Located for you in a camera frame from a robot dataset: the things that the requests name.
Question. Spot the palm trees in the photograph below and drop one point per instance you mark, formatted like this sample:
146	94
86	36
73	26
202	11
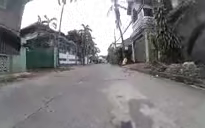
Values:
85	41

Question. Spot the grey concrete road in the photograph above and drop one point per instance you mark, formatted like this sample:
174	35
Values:
90	96

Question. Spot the leaning palm trunk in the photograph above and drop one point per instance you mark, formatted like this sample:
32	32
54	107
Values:
119	26

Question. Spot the house with white fence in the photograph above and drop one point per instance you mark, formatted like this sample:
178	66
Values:
53	46

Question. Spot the multi-storey building with balcony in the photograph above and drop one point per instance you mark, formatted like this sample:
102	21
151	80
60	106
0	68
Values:
141	30

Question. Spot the green metal gate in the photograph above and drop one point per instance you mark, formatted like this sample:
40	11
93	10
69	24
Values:
40	57

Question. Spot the rubble verge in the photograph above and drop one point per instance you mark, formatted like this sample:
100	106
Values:
176	71

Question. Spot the dense green shrubs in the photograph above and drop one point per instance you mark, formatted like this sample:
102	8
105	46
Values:
176	30

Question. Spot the dirt verge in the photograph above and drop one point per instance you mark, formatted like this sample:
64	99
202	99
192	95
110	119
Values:
20	75

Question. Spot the grey building with grille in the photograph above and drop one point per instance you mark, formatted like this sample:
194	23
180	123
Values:
5	36

